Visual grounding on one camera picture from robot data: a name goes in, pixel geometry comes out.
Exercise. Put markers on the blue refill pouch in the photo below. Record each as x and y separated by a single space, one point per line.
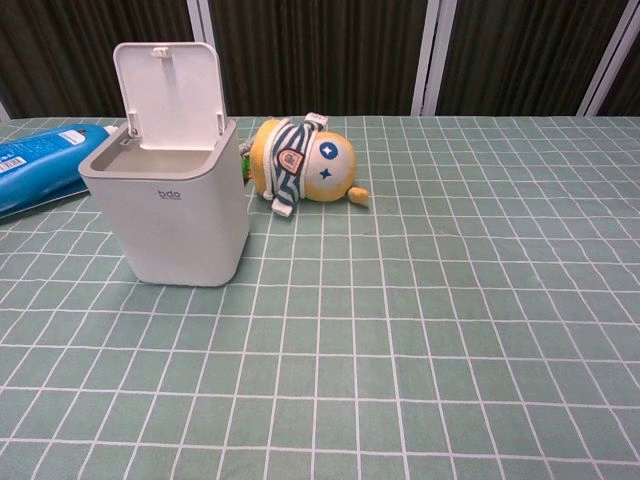
40 160

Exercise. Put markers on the dark folding screen panel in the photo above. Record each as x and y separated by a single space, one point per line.
622 75
320 55
75 55
525 55

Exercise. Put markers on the green checked tablecloth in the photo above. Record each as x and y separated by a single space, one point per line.
400 325

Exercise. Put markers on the yellow plush toy striped shirt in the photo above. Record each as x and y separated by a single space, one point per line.
300 160

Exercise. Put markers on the white desktop trash bin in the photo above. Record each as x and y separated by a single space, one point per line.
175 225

